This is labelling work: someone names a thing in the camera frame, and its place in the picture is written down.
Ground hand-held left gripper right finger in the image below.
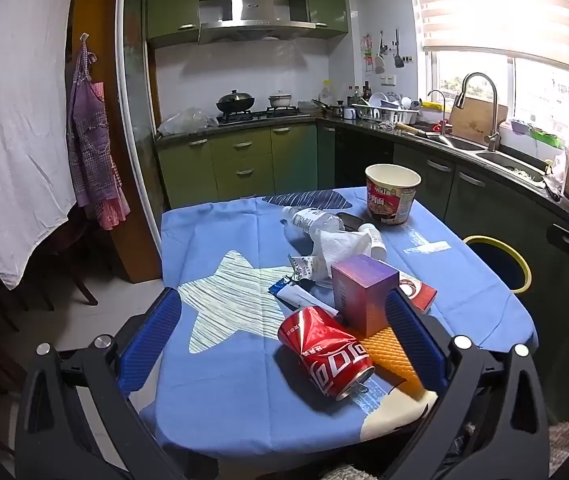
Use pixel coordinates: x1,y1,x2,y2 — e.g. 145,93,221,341
384,289,550,480

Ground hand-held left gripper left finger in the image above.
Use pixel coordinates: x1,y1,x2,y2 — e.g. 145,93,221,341
14,287,188,480

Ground orange textured packet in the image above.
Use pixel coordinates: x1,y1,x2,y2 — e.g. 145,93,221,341
359,325,425,396

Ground red card box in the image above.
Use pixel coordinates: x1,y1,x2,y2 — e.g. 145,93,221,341
397,270,438,313

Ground purple cardboard box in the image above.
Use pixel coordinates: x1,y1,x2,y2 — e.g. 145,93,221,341
331,253,401,339

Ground yellow rimmed trash bin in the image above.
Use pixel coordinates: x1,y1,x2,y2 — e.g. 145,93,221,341
463,235,532,295

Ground red soda can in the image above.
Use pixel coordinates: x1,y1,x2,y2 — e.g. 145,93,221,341
278,306,376,402

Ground small white bottle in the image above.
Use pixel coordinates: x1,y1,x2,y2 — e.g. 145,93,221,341
357,223,388,261

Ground white tissue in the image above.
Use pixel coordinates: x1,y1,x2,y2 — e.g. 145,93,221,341
309,230,372,286

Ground blue and white wrapper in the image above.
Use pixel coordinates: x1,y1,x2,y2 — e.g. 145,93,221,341
269,280,340,317

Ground silver snack wrapper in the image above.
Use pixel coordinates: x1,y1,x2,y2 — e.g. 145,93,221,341
287,254,317,283

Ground brown plastic tray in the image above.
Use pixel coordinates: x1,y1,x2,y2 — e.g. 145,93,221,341
335,212,365,232

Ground instant noodle cup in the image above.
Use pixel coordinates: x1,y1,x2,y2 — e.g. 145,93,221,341
365,163,422,226

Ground clear plastic bottle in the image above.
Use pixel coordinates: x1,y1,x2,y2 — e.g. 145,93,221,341
280,206,346,241

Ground green plastic tub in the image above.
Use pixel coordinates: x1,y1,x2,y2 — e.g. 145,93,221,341
529,127,562,148

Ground dark green base cabinets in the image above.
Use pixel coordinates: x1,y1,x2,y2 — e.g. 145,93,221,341
334,127,569,421

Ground dark wooden chair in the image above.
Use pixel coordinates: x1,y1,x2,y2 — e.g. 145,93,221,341
29,220,100,311

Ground blue printed tablecloth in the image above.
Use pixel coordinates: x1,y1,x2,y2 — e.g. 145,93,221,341
127,186,539,466

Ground kitchen window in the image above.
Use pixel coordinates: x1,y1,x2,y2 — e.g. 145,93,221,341
424,50,569,143

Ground tall steel faucet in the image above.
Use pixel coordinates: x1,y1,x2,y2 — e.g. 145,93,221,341
455,72,502,152

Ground steel double sink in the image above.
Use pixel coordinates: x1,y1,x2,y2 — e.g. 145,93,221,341
427,132,547,181

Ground wooden cutting board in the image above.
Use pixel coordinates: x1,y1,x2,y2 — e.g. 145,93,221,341
449,98,509,140

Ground small steel faucet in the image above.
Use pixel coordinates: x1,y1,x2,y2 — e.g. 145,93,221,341
427,90,447,133

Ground black built-in appliance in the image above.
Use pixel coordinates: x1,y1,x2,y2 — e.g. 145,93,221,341
335,127,395,191

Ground purple checked apron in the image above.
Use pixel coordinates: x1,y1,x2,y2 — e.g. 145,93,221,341
67,35,131,232

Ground white dish rack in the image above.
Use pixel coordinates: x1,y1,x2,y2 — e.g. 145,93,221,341
351,92,421,126

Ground light green base cabinets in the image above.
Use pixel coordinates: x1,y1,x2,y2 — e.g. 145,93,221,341
156,122,337,210

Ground clear plastic bag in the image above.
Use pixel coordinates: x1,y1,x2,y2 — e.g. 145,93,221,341
157,107,220,137

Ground striped window blind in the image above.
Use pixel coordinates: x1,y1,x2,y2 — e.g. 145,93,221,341
404,0,569,81

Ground glass sliding door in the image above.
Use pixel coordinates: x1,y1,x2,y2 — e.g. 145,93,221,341
114,0,170,288

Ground white hanging cloth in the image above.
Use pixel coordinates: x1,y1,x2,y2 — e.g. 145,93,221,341
0,0,79,291

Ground black gas stove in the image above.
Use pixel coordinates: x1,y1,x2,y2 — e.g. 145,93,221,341
216,106,301,125

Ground black wok with lid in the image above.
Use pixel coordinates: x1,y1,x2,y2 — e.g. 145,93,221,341
216,89,256,115

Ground group of condiment bottles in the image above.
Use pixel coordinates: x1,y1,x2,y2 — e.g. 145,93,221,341
347,82,370,106

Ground steel range hood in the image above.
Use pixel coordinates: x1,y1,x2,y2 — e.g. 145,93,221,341
198,0,317,45

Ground wooden handled knife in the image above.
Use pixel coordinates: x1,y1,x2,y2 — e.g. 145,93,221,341
394,122,435,137

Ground steel pan with handle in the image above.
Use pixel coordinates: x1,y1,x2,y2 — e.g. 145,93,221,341
311,99,347,118

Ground wooden door frame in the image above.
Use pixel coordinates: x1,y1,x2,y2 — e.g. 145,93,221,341
72,0,162,283

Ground green wall cabinets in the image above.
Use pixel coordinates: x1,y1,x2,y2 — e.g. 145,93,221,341
146,0,350,50

